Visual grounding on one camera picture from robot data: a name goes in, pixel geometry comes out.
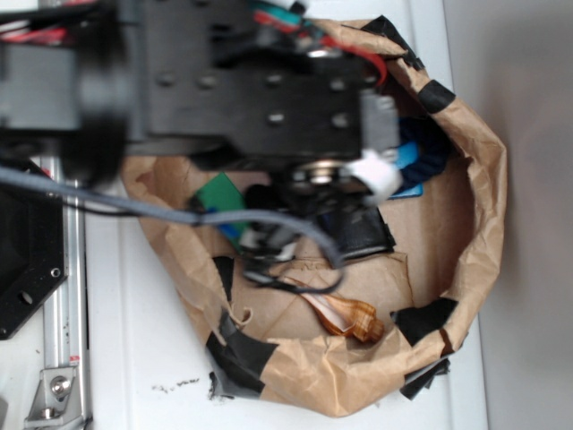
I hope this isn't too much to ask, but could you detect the black leather pouch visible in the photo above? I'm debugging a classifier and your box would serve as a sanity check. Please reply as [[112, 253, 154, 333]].
[[318, 208, 396, 260]]

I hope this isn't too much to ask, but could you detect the metal corner bracket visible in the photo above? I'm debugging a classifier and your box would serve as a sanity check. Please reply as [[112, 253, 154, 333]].
[[24, 366, 81, 429]]

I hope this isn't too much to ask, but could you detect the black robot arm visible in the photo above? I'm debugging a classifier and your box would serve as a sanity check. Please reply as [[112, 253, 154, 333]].
[[1, 1, 402, 206]]

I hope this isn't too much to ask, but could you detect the dark blue rope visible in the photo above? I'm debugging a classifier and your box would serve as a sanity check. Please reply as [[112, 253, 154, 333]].
[[396, 116, 452, 184]]

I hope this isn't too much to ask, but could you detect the green block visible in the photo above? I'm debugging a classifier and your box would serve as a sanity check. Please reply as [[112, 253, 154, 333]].
[[190, 173, 248, 248]]

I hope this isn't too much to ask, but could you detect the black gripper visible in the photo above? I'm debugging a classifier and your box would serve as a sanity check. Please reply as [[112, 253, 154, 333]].
[[143, 0, 402, 211]]

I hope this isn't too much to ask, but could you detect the grey cable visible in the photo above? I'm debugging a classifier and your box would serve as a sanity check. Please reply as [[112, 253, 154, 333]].
[[0, 166, 346, 292]]

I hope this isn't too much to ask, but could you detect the brown paper bag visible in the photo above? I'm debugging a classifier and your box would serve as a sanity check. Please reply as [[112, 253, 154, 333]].
[[141, 17, 508, 417]]

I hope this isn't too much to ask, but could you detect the blue block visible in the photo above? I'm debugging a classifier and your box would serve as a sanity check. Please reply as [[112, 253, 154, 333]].
[[390, 142, 423, 200]]

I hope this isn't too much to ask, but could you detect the aluminium rail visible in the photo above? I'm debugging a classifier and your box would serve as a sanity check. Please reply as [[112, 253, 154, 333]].
[[38, 156, 93, 430]]

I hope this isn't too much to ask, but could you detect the brown spiral seashell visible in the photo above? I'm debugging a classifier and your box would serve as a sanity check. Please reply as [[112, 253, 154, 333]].
[[302, 293, 385, 342]]

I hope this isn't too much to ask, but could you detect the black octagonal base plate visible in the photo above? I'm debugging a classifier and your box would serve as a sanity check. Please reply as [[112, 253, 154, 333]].
[[1, 185, 66, 340]]

